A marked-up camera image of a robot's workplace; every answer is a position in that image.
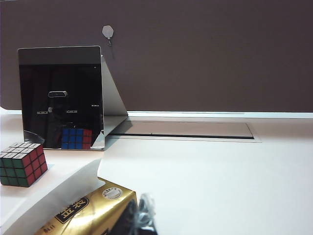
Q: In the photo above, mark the Rubik's cube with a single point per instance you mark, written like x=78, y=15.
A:
x=22, y=166

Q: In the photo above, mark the taped black right gripper right finger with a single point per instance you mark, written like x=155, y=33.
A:
x=146, y=220

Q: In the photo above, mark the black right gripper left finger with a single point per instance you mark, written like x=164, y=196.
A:
x=127, y=220

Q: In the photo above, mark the clear curved plastic piece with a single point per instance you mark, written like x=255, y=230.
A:
x=34, y=138

